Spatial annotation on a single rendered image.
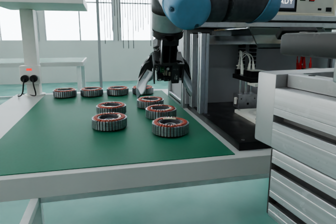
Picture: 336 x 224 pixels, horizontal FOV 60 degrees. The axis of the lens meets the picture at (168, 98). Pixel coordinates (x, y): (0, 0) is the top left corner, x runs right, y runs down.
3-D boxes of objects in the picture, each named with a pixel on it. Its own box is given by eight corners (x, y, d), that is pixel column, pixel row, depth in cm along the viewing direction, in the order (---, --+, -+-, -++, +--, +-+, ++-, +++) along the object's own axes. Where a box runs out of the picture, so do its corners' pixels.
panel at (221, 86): (324, 97, 133) (332, 29, 127) (185, 103, 119) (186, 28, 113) (322, 96, 134) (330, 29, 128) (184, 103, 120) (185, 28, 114)
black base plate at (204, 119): (433, 133, 88) (435, 126, 88) (239, 151, 75) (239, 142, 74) (322, 101, 133) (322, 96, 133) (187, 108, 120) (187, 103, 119)
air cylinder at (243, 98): (256, 108, 112) (257, 94, 111) (238, 109, 110) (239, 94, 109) (250, 105, 117) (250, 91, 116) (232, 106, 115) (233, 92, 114)
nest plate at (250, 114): (297, 121, 94) (297, 117, 94) (255, 124, 91) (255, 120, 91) (271, 110, 108) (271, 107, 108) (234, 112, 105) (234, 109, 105)
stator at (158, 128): (191, 137, 84) (191, 125, 83) (152, 138, 83) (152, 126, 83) (186, 126, 95) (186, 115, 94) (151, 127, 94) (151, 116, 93)
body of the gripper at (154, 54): (152, 86, 69) (152, 39, 61) (149, 68, 75) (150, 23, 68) (184, 85, 69) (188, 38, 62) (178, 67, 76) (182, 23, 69)
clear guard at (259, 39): (335, 48, 83) (337, 26, 81) (258, 48, 77) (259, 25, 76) (271, 45, 114) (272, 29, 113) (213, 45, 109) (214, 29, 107)
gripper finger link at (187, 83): (193, 106, 76) (174, 82, 71) (189, 93, 81) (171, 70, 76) (203, 100, 75) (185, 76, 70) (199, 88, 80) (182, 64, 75)
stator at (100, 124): (91, 133, 88) (91, 121, 87) (92, 123, 99) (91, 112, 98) (129, 130, 91) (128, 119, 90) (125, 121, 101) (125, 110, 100)
